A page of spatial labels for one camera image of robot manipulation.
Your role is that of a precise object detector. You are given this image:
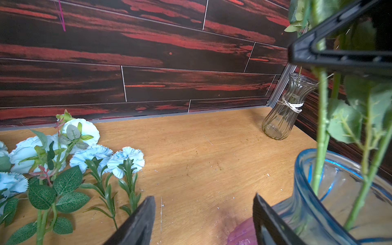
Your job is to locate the light blue carnation stem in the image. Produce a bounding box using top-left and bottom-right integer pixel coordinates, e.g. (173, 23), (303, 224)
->
(69, 145), (118, 229)
(1, 172), (28, 227)
(107, 147), (145, 216)

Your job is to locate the red pink white rose bouquet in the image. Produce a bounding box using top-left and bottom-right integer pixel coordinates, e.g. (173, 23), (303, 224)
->
(286, 1), (392, 231)

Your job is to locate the clear glass vase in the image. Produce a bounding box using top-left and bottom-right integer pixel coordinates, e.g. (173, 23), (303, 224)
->
(261, 72), (319, 140)

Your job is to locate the purple glass vase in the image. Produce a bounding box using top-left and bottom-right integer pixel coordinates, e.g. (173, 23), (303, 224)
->
(227, 149), (392, 245)

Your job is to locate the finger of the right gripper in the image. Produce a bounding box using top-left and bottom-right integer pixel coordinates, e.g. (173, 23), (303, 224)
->
(288, 1), (392, 77)

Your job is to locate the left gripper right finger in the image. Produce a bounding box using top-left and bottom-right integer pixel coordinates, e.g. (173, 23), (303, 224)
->
(253, 194), (305, 245)

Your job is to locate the blue white flower spray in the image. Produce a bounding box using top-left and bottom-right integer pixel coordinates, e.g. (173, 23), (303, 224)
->
(6, 111), (100, 245)

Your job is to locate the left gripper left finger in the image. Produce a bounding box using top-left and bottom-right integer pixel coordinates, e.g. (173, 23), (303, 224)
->
(104, 196), (156, 245)

